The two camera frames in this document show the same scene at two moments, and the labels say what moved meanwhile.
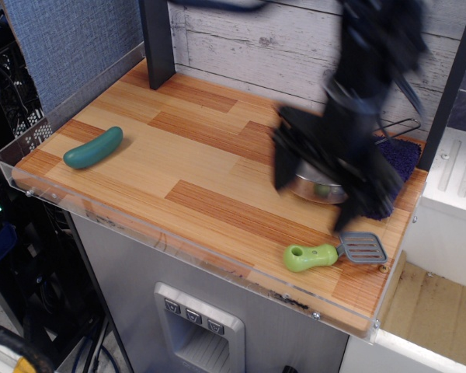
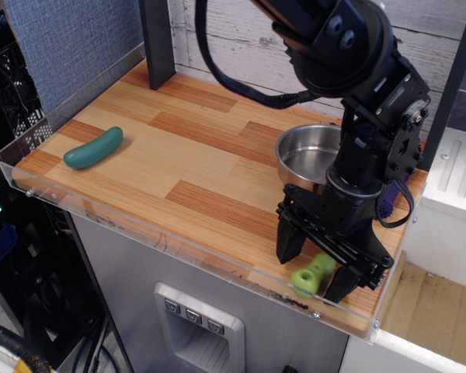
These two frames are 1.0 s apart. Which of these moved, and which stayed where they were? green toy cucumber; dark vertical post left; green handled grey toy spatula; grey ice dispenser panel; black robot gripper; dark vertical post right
Moved: green handled grey toy spatula; black robot gripper
Stayed: green toy cucumber; dark vertical post left; grey ice dispenser panel; dark vertical post right
